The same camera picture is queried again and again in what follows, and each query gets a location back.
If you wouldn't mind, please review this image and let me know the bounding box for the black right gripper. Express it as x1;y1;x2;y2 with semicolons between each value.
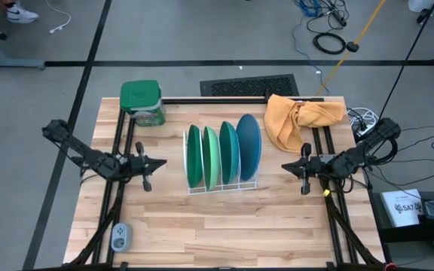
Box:
281;142;333;196

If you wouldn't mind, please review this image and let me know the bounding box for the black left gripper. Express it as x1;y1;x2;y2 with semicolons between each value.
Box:
127;141;167;192

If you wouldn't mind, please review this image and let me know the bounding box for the dark green plate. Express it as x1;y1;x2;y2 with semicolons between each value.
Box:
185;123;204;188

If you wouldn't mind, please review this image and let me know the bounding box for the blue plate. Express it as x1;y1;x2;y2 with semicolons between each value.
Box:
235;114;262;182

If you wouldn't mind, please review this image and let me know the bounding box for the light green plate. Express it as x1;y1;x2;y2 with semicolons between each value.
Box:
201;126;222;191

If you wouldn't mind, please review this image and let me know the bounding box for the teal plate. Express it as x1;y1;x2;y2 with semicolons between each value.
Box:
219;120;240;185

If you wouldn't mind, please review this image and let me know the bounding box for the orange cloth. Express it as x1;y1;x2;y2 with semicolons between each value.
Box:
264;93;346;154

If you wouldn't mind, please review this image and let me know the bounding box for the green lid wipes container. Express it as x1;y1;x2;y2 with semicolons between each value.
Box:
119;79;166;127

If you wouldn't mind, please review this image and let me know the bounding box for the white power strip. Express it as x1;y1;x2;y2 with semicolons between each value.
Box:
356;123;374;137

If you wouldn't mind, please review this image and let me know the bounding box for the black floor vent grate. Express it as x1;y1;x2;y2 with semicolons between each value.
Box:
200;74;300;98

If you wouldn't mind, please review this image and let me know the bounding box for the white box with label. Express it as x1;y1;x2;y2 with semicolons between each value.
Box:
381;188;424;228

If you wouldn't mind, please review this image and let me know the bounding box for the black box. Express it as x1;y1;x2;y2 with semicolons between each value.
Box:
370;190;434;244

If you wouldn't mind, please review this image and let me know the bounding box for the white shoe black logo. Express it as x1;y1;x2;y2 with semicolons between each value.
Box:
5;1;40;24

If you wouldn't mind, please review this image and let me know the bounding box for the white wire dish rack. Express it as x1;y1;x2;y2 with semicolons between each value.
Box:
182;129;259;196

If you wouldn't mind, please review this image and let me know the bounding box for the white coiled cable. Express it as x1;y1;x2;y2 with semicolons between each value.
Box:
347;107;382;133

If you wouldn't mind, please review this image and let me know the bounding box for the black metal table frame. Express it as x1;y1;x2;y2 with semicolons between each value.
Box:
64;96;386;271

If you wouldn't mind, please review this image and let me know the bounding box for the yellow cable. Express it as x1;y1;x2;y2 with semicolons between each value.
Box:
314;0;387;97

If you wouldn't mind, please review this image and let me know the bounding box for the black coiled cable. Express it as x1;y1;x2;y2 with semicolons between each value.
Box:
312;32;348;56

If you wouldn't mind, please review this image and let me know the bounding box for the black power strip with cables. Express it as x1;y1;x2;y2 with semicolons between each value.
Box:
316;0;350;28

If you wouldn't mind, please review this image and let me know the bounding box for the blue cable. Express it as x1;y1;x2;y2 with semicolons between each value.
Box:
291;0;331;95

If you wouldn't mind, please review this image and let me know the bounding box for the long black cable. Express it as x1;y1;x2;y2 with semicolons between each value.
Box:
374;0;434;121

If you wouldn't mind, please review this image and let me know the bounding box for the white cable with plug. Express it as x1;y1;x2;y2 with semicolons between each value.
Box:
44;0;72;35

